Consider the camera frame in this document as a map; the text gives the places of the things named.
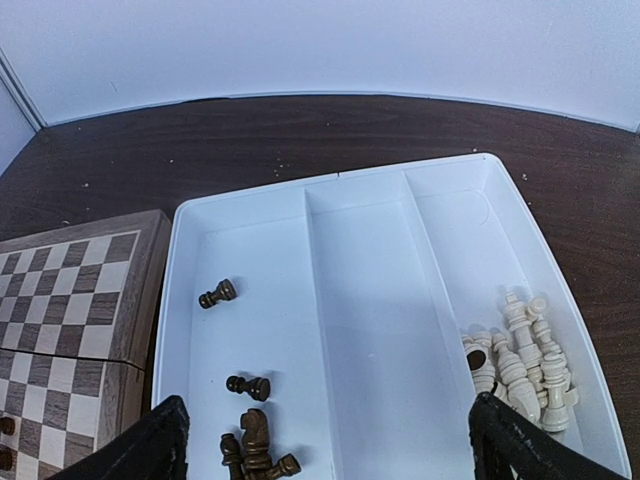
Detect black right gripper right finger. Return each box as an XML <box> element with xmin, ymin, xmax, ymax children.
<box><xmin>468</xmin><ymin>392</ymin><xmax>622</xmax><ymax>479</ymax></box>

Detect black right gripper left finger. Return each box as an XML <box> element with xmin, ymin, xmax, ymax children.
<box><xmin>53</xmin><ymin>395</ymin><xmax>190</xmax><ymax>480</ymax></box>

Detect dark chess knight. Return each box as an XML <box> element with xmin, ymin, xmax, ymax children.
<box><xmin>240</xmin><ymin>408</ymin><xmax>273</xmax><ymax>474</ymax></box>

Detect pile of white chess pieces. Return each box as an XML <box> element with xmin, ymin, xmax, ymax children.
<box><xmin>461</xmin><ymin>291</ymin><xmax>579</xmax><ymax>442</ymax></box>

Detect dark chess piece crossing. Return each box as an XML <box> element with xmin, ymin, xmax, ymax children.
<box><xmin>220</xmin><ymin>433</ymin><xmax>245</xmax><ymax>480</ymax></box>

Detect dark chess pawn pile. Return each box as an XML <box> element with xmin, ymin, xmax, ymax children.
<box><xmin>254</xmin><ymin>453</ymin><xmax>302</xmax><ymax>480</ymax></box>

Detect wooden chess board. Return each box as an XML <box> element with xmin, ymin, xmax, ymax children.
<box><xmin>1</xmin><ymin>210</ymin><xmax>171</xmax><ymax>479</ymax></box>

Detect white plastic divided tray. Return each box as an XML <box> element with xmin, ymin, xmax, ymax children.
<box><xmin>152</xmin><ymin>153</ymin><xmax>631</xmax><ymax>479</ymax></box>

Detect left aluminium frame post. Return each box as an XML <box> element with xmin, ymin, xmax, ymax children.
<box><xmin>0</xmin><ymin>50</ymin><xmax>49</xmax><ymax>132</ymax></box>

